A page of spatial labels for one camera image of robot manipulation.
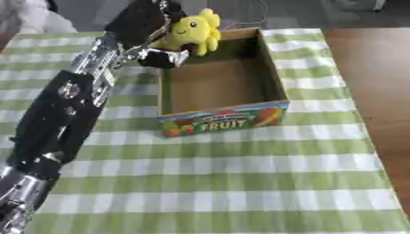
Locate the yellow soft toy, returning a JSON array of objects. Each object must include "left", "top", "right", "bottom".
[{"left": 150, "top": 7, "right": 223, "bottom": 58}]

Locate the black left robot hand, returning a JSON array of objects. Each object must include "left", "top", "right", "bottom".
[{"left": 102, "top": 0, "right": 191, "bottom": 69}]

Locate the open cardboard box with print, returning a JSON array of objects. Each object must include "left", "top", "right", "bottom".
[{"left": 155, "top": 27, "right": 292, "bottom": 138}]

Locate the person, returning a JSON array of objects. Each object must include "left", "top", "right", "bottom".
[{"left": 0, "top": 0, "right": 81, "bottom": 49}]

